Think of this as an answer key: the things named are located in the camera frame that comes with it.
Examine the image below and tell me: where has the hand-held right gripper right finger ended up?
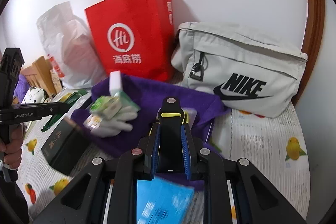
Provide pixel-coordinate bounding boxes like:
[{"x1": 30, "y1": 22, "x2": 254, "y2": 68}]
[{"x1": 181, "y1": 124, "x2": 307, "y2": 224}]

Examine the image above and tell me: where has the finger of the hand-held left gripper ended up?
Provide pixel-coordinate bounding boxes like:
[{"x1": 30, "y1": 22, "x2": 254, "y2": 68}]
[{"x1": 39, "y1": 102, "x2": 70, "y2": 119}]

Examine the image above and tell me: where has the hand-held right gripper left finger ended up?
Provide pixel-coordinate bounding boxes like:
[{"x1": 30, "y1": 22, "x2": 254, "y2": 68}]
[{"x1": 33, "y1": 123, "x2": 161, "y2": 224}]

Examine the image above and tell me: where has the yellow small bag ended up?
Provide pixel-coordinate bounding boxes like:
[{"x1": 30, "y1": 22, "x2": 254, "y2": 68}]
[{"x1": 151, "y1": 97, "x2": 190, "y2": 173}]

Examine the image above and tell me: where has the white glove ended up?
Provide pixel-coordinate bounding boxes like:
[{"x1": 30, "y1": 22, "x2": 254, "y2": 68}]
[{"x1": 96, "y1": 105, "x2": 139, "y2": 138}]

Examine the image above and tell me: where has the blue tissue pack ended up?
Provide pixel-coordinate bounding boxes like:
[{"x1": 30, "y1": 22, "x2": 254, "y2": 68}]
[{"x1": 136, "y1": 175, "x2": 195, "y2": 224}]

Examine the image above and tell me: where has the green white packet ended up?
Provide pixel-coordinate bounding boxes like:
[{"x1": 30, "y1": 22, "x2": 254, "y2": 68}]
[{"x1": 90, "y1": 91, "x2": 141, "y2": 119}]

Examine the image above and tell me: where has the white small box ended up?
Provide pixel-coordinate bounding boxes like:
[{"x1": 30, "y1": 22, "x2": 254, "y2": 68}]
[{"x1": 108, "y1": 70, "x2": 124, "y2": 96}]

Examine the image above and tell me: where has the person's left hand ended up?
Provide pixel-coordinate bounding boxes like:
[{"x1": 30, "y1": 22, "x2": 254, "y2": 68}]
[{"x1": 0, "y1": 130, "x2": 24, "y2": 170}]

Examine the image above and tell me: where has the purple plush toy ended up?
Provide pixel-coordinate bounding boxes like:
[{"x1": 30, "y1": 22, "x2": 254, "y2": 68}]
[{"x1": 13, "y1": 74, "x2": 27, "y2": 104}]

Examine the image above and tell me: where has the polka dot pillow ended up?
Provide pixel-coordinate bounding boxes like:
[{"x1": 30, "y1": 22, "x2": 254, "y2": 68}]
[{"x1": 21, "y1": 87, "x2": 45, "y2": 104}]

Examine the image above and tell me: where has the patterned box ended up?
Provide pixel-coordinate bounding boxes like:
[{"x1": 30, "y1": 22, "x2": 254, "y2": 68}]
[{"x1": 50, "y1": 67, "x2": 63, "y2": 93}]

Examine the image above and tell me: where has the dark tea box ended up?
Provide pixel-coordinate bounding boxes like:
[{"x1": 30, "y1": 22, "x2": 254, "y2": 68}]
[{"x1": 41, "y1": 116, "x2": 92, "y2": 176}]

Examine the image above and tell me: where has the purple fuzzy towel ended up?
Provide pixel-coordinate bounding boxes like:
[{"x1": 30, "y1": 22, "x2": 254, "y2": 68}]
[{"x1": 71, "y1": 74, "x2": 231, "y2": 182}]

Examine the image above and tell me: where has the white plastic shopping bag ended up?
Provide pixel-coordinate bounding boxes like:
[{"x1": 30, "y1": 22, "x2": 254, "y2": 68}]
[{"x1": 36, "y1": 1, "x2": 105, "y2": 90}]

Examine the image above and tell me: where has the fruit print tablecloth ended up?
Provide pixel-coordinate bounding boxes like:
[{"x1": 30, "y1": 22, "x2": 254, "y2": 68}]
[{"x1": 20, "y1": 88, "x2": 315, "y2": 224}]

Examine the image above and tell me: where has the grey waist bag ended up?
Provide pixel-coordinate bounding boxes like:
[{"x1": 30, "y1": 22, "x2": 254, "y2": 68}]
[{"x1": 171, "y1": 22, "x2": 308, "y2": 118}]

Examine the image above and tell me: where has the red paper bag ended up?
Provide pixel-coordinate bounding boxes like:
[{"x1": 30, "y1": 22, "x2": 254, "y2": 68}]
[{"x1": 84, "y1": 0, "x2": 176, "y2": 83}]

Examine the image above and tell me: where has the wooden door frame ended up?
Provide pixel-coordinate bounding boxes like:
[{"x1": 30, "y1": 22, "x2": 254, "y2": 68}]
[{"x1": 291, "y1": 0, "x2": 326, "y2": 106}]

